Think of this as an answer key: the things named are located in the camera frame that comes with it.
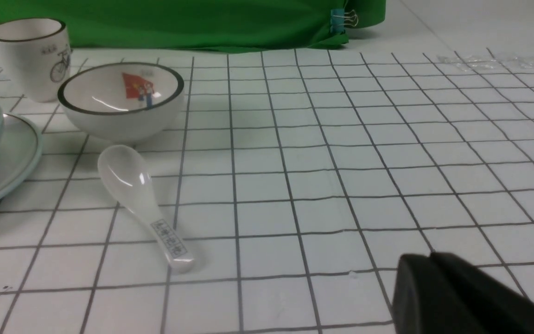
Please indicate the green backdrop cloth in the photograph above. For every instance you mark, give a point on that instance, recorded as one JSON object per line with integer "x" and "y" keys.
{"x": 231, "y": 26}

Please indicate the white spoon with label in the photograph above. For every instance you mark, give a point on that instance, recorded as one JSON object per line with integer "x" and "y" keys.
{"x": 125, "y": 175}

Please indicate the white cup black rim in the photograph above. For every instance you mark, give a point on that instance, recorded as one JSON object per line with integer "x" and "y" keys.
{"x": 35, "y": 54}

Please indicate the clear plastic bag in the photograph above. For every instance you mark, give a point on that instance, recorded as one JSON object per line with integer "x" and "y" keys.
{"x": 506, "y": 61}

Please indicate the blue binder clip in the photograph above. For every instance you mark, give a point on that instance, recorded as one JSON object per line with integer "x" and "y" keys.
{"x": 340, "y": 20}

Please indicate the white bowl black rim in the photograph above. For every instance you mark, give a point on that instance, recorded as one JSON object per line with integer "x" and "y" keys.
{"x": 123, "y": 102}

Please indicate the pale blue plate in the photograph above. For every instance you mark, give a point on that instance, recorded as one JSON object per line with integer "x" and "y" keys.
{"x": 21, "y": 148}

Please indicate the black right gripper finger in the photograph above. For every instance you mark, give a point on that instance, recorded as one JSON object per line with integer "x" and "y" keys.
{"x": 443, "y": 294}

